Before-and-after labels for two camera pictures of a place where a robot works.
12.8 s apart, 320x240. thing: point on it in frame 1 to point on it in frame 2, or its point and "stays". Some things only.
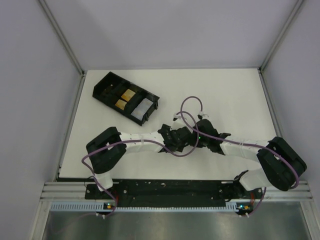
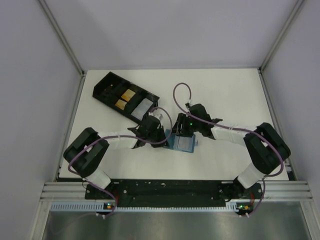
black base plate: (178, 191) stays
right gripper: (198, 136) to (180, 128)
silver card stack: (142, 109) stays
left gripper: (180, 136) to (161, 136)
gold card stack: (128, 95) stays
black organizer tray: (126, 98) stays
